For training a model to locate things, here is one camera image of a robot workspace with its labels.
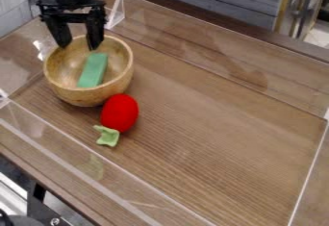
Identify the clear acrylic stand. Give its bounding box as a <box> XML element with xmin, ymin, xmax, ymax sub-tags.
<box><xmin>105</xmin><ymin>0</ymin><xmax>125</xmax><ymax>30</ymax></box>

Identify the red plush strawberry toy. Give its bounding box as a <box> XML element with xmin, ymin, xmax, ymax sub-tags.
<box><xmin>94</xmin><ymin>93</ymin><xmax>140</xmax><ymax>147</ymax></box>

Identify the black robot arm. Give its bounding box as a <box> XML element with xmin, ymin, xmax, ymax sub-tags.
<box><xmin>37</xmin><ymin>0</ymin><xmax>108</xmax><ymax>50</ymax></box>

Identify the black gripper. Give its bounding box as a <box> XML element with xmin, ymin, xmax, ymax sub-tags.
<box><xmin>37</xmin><ymin>0</ymin><xmax>108</xmax><ymax>50</ymax></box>

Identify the green rectangular stick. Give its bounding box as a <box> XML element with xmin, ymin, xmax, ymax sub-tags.
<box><xmin>78</xmin><ymin>53</ymin><xmax>109</xmax><ymax>88</ymax></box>

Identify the black cable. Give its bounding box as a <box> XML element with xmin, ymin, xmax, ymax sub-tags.
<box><xmin>0</xmin><ymin>209</ymin><xmax>15</xmax><ymax>226</ymax></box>

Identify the black table leg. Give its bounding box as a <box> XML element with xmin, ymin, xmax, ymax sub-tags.
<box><xmin>27</xmin><ymin>182</ymin><xmax>47</xmax><ymax>218</ymax></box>

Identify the brown wooden bowl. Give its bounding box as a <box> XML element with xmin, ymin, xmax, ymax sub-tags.
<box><xmin>45</xmin><ymin>36</ymin><xmax>134</xmax><ymax>107</ymax></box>

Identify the gold metal chair frame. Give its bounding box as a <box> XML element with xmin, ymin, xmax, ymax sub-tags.
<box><xmin>275</xmin><ymin>0</ymin><xmax>323</xmax><ymax>40</ymax></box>

